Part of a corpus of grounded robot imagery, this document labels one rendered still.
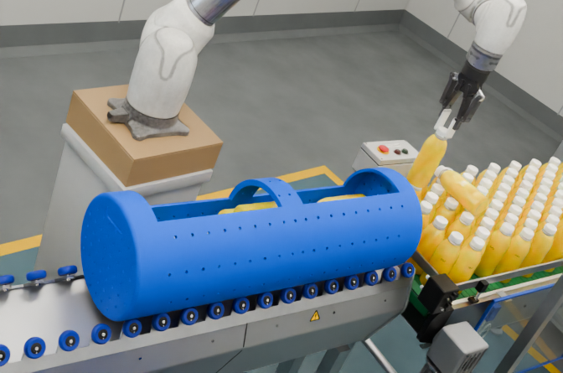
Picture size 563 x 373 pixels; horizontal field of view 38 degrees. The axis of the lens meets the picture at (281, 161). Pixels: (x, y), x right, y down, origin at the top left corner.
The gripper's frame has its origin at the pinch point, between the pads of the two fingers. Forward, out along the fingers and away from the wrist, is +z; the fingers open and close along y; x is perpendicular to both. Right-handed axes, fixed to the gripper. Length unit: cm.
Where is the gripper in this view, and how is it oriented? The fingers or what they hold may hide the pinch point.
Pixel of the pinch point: (446, 124)
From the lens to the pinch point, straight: 243.2
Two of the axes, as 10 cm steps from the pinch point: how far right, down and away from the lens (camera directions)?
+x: 7.8, -0.6, 6.2
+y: 5.2, 6.0, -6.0
